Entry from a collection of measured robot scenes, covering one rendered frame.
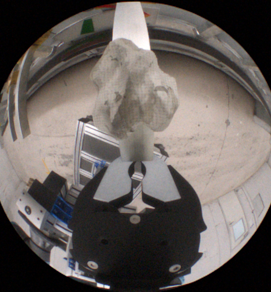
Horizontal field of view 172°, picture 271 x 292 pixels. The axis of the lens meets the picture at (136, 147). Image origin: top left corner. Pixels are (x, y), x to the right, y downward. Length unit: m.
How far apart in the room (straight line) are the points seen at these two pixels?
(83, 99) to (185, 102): 1.01
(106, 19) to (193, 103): 1.01
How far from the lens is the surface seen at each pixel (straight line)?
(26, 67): 0.30
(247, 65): 0.54
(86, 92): 1.07
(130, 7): 0.16
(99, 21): 0.31
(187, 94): 1.05
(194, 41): 0.39
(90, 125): 0.83
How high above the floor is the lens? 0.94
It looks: 61 degrees down
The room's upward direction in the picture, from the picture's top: 177 degrees counter-clockwise
